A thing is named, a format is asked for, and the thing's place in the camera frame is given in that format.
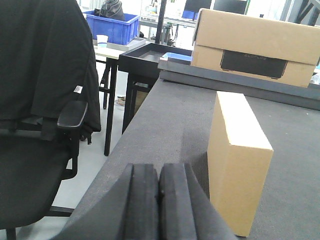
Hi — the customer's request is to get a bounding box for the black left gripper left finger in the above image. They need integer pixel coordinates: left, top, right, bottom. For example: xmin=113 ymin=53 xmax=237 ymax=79
xmin=54 ymin=163 xmax=159 ymax=240

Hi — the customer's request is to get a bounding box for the black jacket on chair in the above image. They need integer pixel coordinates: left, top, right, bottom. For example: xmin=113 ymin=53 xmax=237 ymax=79
xmin=0 ymin=0 xmax=101 ymax=133

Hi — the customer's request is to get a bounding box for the black bag in bin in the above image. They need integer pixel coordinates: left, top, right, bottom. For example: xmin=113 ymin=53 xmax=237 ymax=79
xmin=93 ymin=0 xmax=125 ymax=21

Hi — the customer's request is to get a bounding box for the small brown cardboard package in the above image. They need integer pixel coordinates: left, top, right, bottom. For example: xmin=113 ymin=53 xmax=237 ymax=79
xmin=207 ymin=91 xmax=274 ymax=237

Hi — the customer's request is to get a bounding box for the black office chair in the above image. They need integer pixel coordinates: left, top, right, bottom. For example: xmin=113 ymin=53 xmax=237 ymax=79
xmin=0 ymin=100 xmax=88 ymax=240

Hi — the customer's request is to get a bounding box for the white paper cup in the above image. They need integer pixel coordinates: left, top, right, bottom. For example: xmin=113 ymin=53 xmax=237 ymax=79
xmin=96 ymin=34 xmax=109 ymax=48

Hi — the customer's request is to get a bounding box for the large cardboard box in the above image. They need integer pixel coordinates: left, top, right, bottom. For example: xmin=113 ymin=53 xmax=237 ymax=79
xmin=191 ymin=8 xmax=320 ymax=88

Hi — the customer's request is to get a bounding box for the white folding side table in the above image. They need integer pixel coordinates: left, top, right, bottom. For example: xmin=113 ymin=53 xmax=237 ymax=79
xmin=94 ymin=45 xmax=129 ymax=156

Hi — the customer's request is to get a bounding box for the blue plastic bin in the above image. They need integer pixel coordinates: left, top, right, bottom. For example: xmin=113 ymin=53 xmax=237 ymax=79
xmin=83 ymin=10 xmax=140 ymax=45

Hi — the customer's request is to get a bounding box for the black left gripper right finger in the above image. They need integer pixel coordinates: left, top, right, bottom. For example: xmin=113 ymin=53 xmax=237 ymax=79
xmin=159 ymin=163 xmax=236 ymax=240

